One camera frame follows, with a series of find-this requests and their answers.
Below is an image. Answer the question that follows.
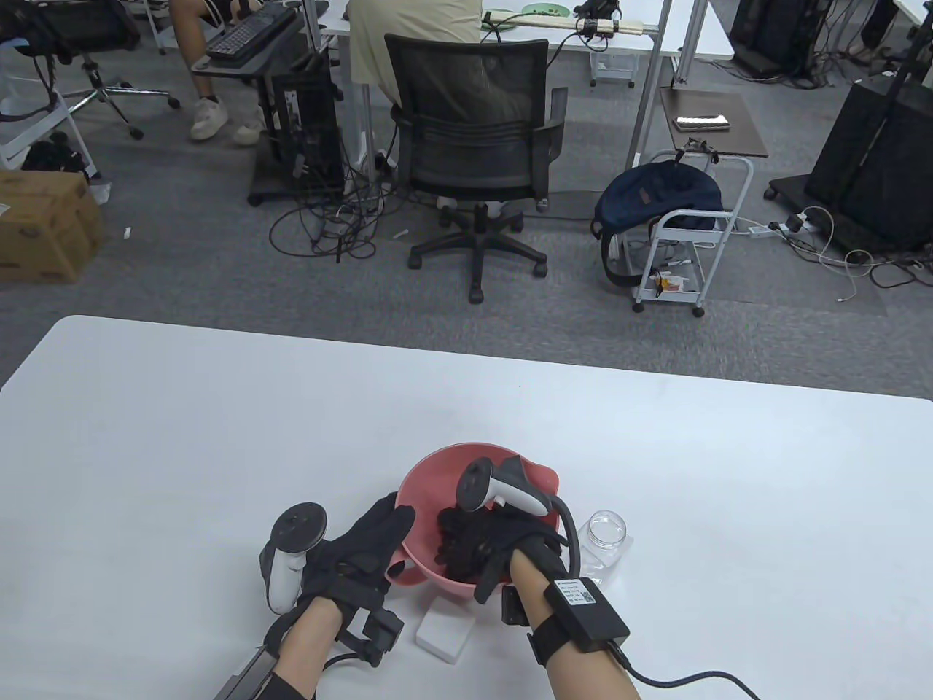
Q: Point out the black keyboard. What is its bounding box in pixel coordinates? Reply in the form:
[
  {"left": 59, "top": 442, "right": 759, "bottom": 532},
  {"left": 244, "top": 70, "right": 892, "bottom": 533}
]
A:
[{"left": 206, "top": 6, "right": 300, "bottom": 63}]

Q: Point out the person's left hand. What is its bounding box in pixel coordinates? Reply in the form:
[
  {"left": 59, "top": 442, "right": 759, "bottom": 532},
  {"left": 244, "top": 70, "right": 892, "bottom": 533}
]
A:
[{"left": 299, "top": 492, "right": 418, "bottom": 606}]

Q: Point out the black right forearm sensor box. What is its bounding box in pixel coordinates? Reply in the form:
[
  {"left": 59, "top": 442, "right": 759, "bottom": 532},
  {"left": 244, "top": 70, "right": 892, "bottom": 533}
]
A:
[{"left": 543, "top": 576, "right": 631, "bottom": 652}]

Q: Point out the black mesh office chair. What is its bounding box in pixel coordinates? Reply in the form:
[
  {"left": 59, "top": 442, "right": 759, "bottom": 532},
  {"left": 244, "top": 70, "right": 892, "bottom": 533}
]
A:
[{"left": 384, "top": 33, "right": 569, "bottom": 306}]

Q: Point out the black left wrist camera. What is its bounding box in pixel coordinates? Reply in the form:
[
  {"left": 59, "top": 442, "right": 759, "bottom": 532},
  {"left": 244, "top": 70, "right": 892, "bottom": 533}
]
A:
[{"left": 337, "top": 604, "right": 406, "bottom": 668}]

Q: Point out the white rolling cart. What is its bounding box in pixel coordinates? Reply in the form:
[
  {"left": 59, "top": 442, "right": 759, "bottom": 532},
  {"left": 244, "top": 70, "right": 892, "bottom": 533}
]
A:
[{"left": 633, "top": 149, "right": 755, "bottom": 318}]

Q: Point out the person's left forearm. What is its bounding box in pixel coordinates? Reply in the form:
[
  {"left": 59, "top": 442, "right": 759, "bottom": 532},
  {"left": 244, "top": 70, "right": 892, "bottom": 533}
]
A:
[{"left": 273, "top": 599, "right": 345, "bottom": 700}]

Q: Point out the white office desk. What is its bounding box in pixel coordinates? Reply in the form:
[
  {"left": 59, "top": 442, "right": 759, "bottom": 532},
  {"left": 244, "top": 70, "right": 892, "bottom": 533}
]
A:
[
  {"left": 674, "top": 0, "right": 735, "bottom": 85},
  {"left": 302, "top": 0, "right": 673, "bottom": 176}
]

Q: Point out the clear plastic jar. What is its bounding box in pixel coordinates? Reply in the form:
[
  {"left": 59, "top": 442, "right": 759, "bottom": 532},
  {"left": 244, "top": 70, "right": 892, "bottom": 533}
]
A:
[{"left": 576, "top": 510, "right": 629, "bottom": 583}]

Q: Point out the person's right hand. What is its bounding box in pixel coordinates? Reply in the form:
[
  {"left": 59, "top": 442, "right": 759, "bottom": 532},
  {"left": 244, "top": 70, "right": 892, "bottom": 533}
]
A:
[{"left": 435, "top": 505, "right": 568, "bottom": 604}]

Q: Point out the black white right controller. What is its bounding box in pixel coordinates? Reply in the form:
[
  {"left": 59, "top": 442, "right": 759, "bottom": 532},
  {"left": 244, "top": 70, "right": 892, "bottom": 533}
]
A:
[{"left": 457, "top": 454, "right": 582, "bottom": 580}]

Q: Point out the tangle of black cables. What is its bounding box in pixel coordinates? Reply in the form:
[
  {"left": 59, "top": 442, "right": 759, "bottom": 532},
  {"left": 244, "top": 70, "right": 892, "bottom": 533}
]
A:
[{"left": 268, "top": 131, "right": 423, "bottom": 263}]

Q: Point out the white metal rack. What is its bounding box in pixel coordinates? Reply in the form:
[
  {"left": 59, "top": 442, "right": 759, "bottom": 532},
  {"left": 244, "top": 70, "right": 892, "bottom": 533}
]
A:
[{"left": 0, "top": 91, "right": 99, "bottom": 183}]

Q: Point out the white floor power strip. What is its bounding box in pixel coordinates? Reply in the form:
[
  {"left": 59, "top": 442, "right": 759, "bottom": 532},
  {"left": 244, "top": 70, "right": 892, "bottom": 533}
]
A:
[{"left": 747, "top": 215, "right": 817, "bottom": 238}]

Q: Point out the white square jar lid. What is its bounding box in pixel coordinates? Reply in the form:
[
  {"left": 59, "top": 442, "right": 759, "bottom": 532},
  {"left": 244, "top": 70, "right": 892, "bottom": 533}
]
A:
[{"left": 414, "top": 599, "right": 476, "bottom": 664}]

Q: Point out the black white left controller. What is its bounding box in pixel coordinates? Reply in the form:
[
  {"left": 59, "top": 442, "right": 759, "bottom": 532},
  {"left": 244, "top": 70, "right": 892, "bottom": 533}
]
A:
[{"left": 259, "top": 502, "right": 329, "bottom": 615}]

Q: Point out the black chrome office chair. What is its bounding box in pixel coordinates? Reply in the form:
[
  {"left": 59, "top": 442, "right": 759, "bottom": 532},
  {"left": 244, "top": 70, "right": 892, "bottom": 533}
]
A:
[{"left": 0, "top": 0, "right": 181, "bottom": 141}]

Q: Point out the pink salad bowl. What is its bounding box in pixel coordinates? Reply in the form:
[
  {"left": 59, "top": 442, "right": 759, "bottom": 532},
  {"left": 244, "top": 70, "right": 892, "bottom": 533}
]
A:
[{"left": 386, "top": 441, "right": 566, "bottom": 597}]

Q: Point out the black sensor box cable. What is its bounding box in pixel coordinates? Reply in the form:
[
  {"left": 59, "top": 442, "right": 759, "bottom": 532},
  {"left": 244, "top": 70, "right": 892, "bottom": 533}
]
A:
[{"left": 609, "top": 640, "right": 762, "bottom": 700}]

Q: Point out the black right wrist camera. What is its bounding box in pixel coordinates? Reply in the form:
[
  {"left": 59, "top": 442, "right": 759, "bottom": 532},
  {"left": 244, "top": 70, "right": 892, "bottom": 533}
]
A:
[{"left": 501, "top": 585, "right": 534, "bottom": 628}]

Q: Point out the black equipment cabinet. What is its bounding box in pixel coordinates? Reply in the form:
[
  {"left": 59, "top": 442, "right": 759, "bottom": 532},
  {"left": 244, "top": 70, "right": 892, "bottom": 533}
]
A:
[{"left": 764, "top": 77, "right": 933, "bottom": 256}]

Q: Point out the long beige power strip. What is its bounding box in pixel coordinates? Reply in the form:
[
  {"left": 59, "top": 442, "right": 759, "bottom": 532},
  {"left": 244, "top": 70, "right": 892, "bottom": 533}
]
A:
[{"left": 483, "top": 7, "right": 646, "bottom": 37}]

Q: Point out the black white controller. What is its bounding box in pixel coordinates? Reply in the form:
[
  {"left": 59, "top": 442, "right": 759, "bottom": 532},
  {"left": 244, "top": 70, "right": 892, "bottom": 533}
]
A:
[
  {"left": 457, "top": 454, "right": 582, "bottom": 580},
  {"left": 259, "top": 502, "right": 329, "bottom": 615}
]

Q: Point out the person's right forearm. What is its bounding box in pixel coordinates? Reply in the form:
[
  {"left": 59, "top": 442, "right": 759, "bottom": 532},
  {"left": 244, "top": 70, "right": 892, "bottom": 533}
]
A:
[{"left": 508, "top": 548, "right": 644, "bottom": 700}]

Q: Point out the black left forearm sensor box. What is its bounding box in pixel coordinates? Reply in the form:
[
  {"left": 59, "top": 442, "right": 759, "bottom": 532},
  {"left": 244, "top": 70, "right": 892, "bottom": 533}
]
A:
[{"left": 211, "top": 649, "right": 281, "bottom": 700}]

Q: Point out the black equipment stack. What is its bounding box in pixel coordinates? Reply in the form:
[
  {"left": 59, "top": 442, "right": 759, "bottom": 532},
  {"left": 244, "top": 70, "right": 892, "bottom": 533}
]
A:
[{"left": 729, "top": 0, "right": 832, "bottom": 74}]

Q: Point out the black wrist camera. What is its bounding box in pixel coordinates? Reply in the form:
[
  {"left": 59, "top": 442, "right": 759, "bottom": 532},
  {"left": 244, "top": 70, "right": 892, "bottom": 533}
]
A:
[
  {"left": 501, "top": 585, "right": 534, "bottom": 628},
  {"left": 337, "top": 604, "right": 406, "bottom": 668}
]

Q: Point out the brown cardboard box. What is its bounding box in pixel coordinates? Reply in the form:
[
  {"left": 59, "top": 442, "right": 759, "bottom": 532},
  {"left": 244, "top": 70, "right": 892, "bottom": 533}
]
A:
[{"left": 0, "top": 171, "right": 109, "bottom": 284}]

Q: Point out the black computer cart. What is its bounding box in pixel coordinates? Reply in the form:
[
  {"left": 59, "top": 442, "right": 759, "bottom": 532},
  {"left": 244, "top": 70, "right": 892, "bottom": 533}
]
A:
[{"left": 191, "top": 29, "right": 347, "bottom": 206}]

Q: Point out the black bag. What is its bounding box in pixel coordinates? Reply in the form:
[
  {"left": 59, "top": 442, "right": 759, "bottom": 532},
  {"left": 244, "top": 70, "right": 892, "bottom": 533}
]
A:
[{"left": 22, "top": 139, "right": 90, "bottom": 177}]

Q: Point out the dark blue backpack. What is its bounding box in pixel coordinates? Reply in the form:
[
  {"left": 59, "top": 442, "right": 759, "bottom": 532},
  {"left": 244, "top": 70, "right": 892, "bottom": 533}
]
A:
[{"left": 592, "top": 162, "right": 724, "bottom": 287}]

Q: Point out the brown side table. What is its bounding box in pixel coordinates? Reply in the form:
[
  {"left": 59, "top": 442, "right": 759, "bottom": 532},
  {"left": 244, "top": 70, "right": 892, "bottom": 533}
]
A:
[{"left": 660, "top": 86, "right": 770, "bottom": 160}]

